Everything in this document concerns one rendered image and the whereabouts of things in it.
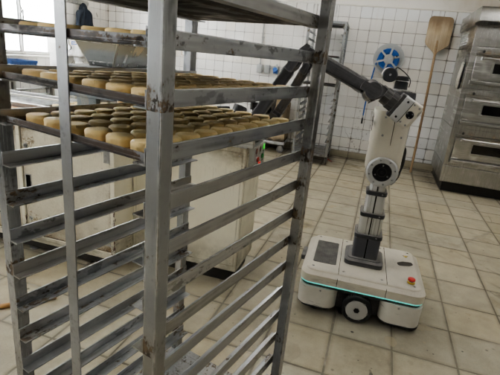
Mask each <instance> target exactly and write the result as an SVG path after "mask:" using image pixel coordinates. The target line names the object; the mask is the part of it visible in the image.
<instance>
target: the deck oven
mask: <svg viewBox="0 0 500 375"><path fill-rule="evenodd" d="M460 33H462V36H461V41H460V45H459V49H458V54H457V57H456V61H455V67H454V70H453V73H452V79H451V83H450V86H449V91H448V95H447V98H446V104H445V107H444V111H443V116H442V120H441V123H440V129H439V132H438V135H437V141H436V145H435V150H434V153H433V157H432V163H431V164H432V167H433V172H432V173H433V175H434V178H435V180H436V182H437V185H438V187H439V189H440V190H446V191H451V192H456V193H463V194H468V195H473V196H481V197H486V198H491V199H498V200H500V7H491V6H482V7H480V8H478V9H477V10H476V11H474V12H473V13H471V14H470V15H468V16H467V17H465V18H464V19H463V20H462V24H461V29H460ZM467 54H468V56H467ZM464 57H465V58H466V60H465V59H464ZM464 60H465V65H464V70H463V72H462V75H461V81H460V84H459V87H458V89H456V88H455V82H456V78H457V76H458V72H459V70H460V68H461V63H462V62H464Z"/></svg>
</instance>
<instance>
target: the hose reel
mask: <svg viewBox="0 0 500 375"><path fill-rule="evenodd" d="M404 59H405V56H404V53H403V50H402V48H401V47H400V46H398V45H396V44H393V43H388V44H384V45H382V46H380V47H379V48H378V49H377V50H376V52H375V54H374V58H373V63H374V70H375V69H376V70H377V71H378V72H379V73H382V71H383V70H384V69H385V68H389V67H392V68H396V67H399V68H401V67H402V65H403V63H404ZM374 70H373V73H372V75H371V79H372V78H373V75H374ZM366 102H367V101H365V105H366ZM365 105H364V109H363V113H362V120H361V124H362V122H363V118H364V113H365Z"/></svg>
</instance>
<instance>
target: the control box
mask: <svg viewBox="0 0 500 375"><path fill-rule="evenodd" d="M264 144H265V145H266V141H263V140H260V141H258V142H257V143H256V144H255V145H254V149H250V148H249V164H248V167H250V166H253V165H256V164H258V162H257V157H259V158H260V159H259V163H262V162H263V160H264V156H263V158H261V155H262V153H263V154H264V153H265V148H263V145H264ZM260 146H261V151H260ZM257 149H258V151H257V154H256V150H257Z"/></svg>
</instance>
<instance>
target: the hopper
mask: <svg viewBox="0 0 500 375"><path fill-rule="evenodd" d="M75 42H76V44H77V46H78V48H79V49H80V50H81V52H82V54H83V56H84V57H85V58H86V61H87V63H88V64H89V65H96V66H103V67H109V68H147V48H145V47H137V46H133V45H119V44H112V43H104V42H89V41H81V40H75Z"/></svg>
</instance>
